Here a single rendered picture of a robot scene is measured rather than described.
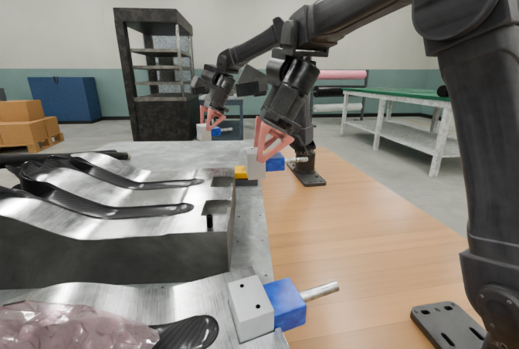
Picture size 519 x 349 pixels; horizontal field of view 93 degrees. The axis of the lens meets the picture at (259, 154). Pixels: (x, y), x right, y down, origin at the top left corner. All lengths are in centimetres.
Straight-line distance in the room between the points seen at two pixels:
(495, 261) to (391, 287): 19
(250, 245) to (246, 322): 23
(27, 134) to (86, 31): 357
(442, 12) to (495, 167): 14
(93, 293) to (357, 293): 34
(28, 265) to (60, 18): 771
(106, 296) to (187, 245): 11
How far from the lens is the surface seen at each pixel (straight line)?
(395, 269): 50
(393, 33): 801
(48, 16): 823
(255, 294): 30
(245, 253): 47
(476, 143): 30
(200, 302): 33
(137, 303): 34
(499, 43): 29
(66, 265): 48
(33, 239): 48
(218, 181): 56
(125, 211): 49
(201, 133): 88
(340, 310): 41
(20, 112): 525
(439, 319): 44
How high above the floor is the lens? 110
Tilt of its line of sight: 18 degrees down
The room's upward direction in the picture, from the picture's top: straight up
